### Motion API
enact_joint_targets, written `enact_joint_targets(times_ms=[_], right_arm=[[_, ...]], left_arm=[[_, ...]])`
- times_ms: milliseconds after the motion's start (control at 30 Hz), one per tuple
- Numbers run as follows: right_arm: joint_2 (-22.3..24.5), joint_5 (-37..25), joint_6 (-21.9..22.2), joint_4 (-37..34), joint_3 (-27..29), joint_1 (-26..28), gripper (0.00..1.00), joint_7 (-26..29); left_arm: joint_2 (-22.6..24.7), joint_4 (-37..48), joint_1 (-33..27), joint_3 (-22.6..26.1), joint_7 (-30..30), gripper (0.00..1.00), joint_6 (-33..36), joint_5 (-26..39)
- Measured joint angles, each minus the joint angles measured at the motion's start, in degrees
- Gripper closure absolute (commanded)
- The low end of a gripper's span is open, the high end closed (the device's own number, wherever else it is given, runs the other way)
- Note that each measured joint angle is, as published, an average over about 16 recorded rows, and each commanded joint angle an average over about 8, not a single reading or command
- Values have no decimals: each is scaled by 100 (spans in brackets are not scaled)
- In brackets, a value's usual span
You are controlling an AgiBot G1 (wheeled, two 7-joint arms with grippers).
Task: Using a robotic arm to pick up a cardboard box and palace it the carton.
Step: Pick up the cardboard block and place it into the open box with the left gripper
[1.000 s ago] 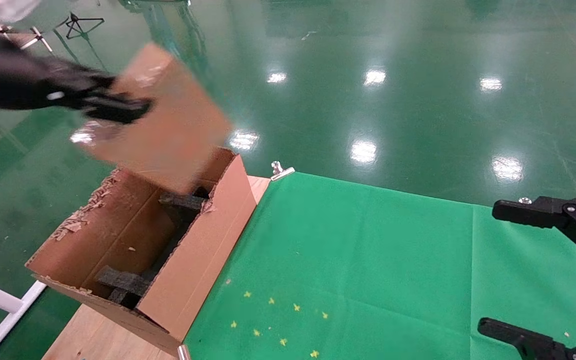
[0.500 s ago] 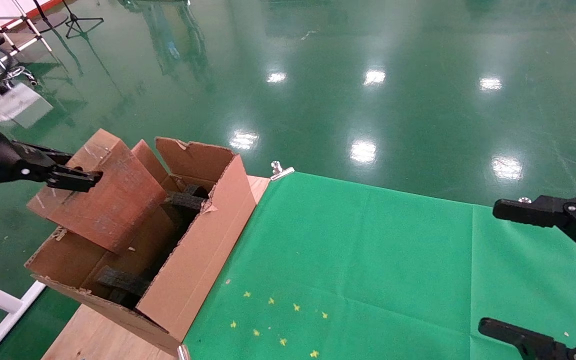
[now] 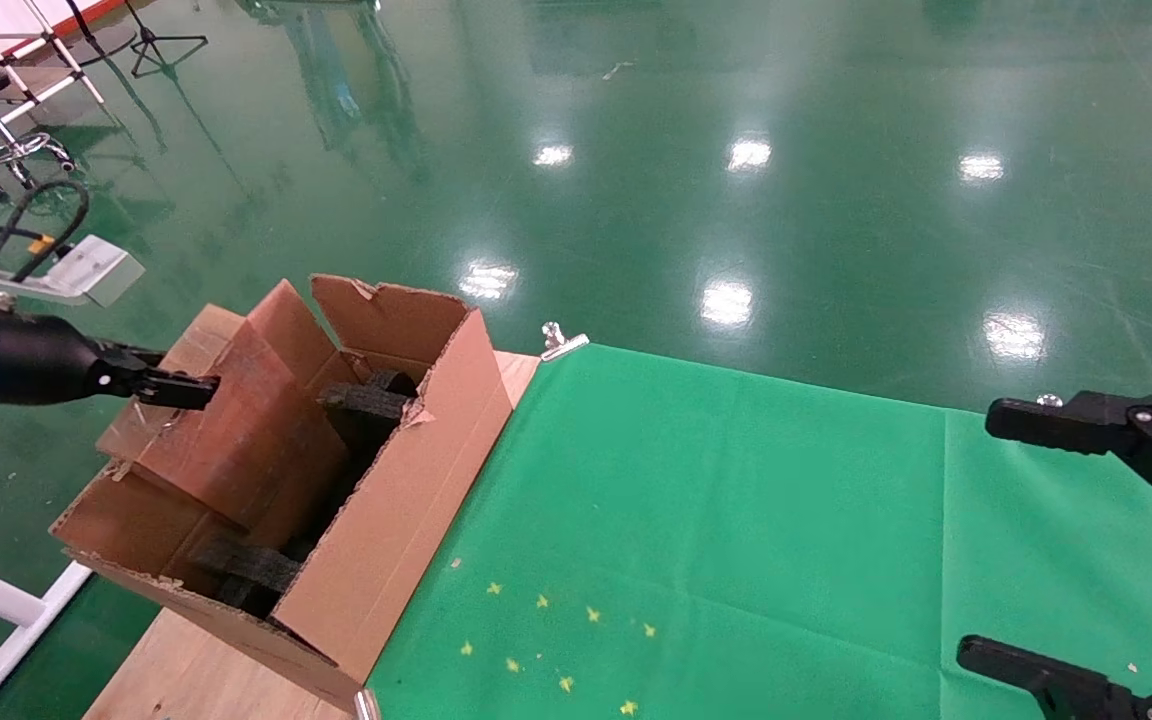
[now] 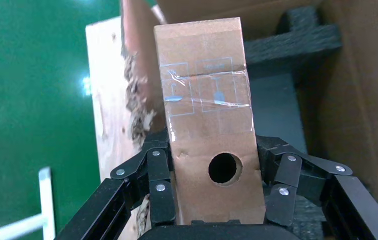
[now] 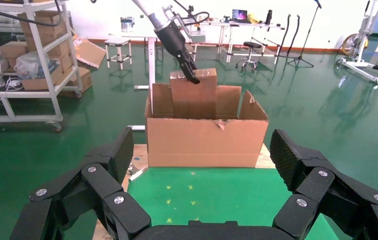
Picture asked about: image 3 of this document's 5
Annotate black tripod stand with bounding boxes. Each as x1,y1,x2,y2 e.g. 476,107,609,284
121,0,209,80

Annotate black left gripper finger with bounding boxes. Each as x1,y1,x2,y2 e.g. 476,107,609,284
96,343,170,375
86,366,221,412

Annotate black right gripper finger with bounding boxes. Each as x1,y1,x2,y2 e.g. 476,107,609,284
983,387,1152,538
954,637,1152,720

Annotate black round-base stand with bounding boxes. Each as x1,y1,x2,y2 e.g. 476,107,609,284
64,0,139,67

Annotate green table cloth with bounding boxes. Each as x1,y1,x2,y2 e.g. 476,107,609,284
366,342,1152,720

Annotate white metal rack frame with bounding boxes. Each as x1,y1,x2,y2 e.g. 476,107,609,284
0,0,107,209

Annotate large open cardboard carton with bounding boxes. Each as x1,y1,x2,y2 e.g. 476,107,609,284
49,275,516,714

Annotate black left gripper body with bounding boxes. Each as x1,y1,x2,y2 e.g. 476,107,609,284
0,306,129,407

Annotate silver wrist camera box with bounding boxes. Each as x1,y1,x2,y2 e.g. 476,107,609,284
0,235,146,310

